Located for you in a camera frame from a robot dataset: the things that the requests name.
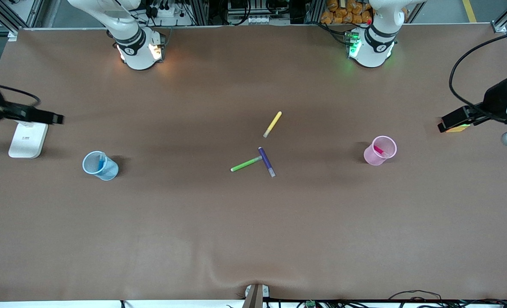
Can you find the blue marker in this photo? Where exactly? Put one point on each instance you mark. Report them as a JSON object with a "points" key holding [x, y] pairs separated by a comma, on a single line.
{"points": [[101, 162]]}

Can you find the white connector strip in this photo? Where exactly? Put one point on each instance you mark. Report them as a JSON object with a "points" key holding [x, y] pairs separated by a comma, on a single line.
{"points": [[260, 19]]}

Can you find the yellow marker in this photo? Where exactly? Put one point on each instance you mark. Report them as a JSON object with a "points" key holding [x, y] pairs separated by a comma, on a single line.
{"points": [[272, 124]]}

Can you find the light blue plastic cup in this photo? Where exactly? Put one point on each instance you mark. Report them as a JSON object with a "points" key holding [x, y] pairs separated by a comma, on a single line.
{"points": [[110, 173]]}

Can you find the colourful puzzle cube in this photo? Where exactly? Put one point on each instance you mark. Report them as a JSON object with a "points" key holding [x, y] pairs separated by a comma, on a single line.
{"points": [[461, 128]]}

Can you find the grey metal clamp bracket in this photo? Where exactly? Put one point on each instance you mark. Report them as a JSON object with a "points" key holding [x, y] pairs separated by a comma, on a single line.
{"points": [[255, 296]]}

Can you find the orange snack packet pile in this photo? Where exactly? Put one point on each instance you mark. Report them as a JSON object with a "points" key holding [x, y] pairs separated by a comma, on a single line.
{"points": [[343, 13]]}

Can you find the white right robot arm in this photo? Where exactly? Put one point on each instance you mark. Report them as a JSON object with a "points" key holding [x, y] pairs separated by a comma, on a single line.
{"points": [[136, 42]]}

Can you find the purple marker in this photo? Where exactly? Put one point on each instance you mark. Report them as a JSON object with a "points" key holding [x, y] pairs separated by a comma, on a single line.
{"points": [[266, 161]]}

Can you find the white desk lamp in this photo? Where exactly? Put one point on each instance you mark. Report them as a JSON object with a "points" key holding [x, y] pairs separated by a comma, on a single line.
{"points": [[28, 141]]}

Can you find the pink plastic cup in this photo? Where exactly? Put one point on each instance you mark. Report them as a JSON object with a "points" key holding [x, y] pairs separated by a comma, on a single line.
{"points": [[369, 157]]}

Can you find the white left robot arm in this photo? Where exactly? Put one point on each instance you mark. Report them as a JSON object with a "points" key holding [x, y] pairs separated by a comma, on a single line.
{"points": [[375, 42]]}

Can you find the white power strip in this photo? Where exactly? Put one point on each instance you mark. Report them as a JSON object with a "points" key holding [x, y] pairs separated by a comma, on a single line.
{"points": [[168, 12]]}

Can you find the brown table cover mat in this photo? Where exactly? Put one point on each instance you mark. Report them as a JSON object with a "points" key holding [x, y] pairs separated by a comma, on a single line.
{"points": [[253, 235]]}

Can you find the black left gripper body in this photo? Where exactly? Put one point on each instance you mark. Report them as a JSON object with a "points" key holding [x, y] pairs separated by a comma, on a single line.
{"points": [[492, 102]]}

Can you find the green marker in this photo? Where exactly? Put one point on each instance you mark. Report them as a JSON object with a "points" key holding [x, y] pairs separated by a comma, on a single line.
{"points": [[246, 164]]}

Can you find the pink marker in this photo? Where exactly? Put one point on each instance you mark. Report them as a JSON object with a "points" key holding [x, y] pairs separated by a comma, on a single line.
{"points": [[379, 149]]}

